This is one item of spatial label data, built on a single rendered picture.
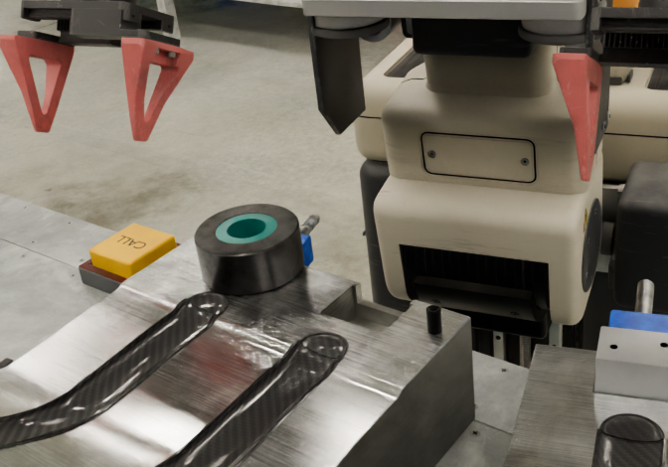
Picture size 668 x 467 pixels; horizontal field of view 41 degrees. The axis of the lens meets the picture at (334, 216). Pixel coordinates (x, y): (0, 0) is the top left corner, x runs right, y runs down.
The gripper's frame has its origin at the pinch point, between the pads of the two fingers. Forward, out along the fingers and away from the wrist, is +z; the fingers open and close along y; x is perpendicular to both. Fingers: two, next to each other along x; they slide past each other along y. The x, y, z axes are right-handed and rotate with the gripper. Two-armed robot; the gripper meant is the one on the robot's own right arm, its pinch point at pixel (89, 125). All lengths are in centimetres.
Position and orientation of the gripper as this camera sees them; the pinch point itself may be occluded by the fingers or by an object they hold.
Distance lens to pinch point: 73.1
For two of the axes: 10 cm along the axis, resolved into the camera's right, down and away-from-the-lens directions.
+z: -0.9, 9.9, 0.7
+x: 4.1, -0.2, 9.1
